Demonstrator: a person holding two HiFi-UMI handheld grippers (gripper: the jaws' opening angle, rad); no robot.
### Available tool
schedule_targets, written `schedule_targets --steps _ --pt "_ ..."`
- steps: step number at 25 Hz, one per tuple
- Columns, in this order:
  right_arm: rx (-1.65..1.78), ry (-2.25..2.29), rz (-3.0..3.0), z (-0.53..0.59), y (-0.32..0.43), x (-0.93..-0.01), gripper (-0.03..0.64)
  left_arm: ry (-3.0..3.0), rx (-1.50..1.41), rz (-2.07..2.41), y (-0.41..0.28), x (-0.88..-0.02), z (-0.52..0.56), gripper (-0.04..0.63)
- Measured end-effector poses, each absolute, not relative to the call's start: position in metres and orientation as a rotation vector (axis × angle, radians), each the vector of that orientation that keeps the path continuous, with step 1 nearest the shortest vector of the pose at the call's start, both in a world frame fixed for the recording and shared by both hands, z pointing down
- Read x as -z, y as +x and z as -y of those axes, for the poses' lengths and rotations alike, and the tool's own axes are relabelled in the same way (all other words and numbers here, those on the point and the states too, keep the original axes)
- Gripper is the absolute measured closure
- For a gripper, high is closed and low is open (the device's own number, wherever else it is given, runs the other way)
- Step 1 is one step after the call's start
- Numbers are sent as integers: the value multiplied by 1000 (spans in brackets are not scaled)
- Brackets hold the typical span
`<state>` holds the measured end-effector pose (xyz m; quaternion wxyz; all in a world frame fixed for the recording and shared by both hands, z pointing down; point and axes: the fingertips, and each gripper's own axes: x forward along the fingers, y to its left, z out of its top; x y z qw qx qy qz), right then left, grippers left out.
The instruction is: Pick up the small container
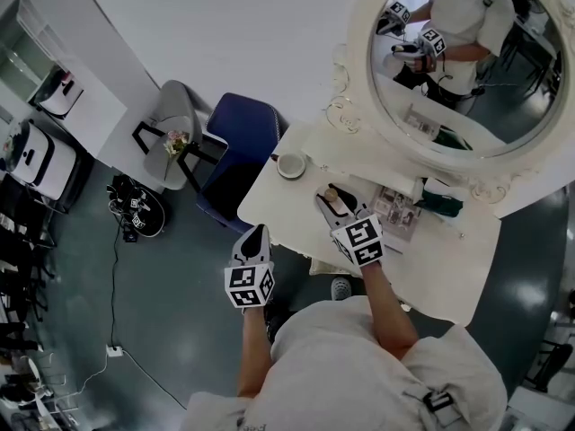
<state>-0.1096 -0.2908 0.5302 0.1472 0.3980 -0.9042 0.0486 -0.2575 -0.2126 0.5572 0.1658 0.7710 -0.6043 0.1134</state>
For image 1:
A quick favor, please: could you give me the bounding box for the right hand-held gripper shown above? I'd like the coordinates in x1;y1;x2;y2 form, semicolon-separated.
314;182;385;269

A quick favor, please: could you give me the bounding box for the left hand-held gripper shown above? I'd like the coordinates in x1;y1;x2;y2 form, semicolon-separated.
224;223;277;315

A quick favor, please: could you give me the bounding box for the person's right forearm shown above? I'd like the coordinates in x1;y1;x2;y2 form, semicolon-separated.
358;258;421;359

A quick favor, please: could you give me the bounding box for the person's left forearm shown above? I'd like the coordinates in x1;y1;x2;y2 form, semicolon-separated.
235;305;271;400

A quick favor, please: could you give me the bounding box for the printed magazine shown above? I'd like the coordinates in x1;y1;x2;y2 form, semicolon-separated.
368;183;424;243

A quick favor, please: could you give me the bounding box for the white round cup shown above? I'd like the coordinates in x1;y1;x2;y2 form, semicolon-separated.
275;153;307;180

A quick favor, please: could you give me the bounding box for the person's grey clog shoe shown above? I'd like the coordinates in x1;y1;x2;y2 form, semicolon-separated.
331;276;353;303

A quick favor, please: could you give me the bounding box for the blue upholstered chair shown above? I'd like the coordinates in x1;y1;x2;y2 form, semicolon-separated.
195;92;289;233

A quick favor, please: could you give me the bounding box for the person's light grey shirt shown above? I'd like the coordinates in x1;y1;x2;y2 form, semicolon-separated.
178;295;509;431

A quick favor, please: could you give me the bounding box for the small flower bouquet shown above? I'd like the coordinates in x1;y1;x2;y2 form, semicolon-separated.
163;128;190;157

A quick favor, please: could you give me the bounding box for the grey chair with black arms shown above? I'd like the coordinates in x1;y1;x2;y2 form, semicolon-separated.
131;79;226;193

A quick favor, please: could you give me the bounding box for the black metal rack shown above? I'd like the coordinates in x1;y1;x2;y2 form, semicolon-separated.
0;180;58;354

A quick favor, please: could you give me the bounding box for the white box appliance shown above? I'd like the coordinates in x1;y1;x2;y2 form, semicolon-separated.
7;120;83;202

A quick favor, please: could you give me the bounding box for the black metal chair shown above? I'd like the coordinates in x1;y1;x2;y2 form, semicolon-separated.
522;340;575;393

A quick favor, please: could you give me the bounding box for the white floor cable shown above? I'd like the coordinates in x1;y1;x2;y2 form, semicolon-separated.
66;350;188;410

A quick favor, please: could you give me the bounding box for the oval mirror with white frame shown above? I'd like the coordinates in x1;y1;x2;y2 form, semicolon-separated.
323;0;575;206

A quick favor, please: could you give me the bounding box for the black strap buckle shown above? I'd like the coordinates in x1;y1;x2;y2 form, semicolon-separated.
423;390;456;415

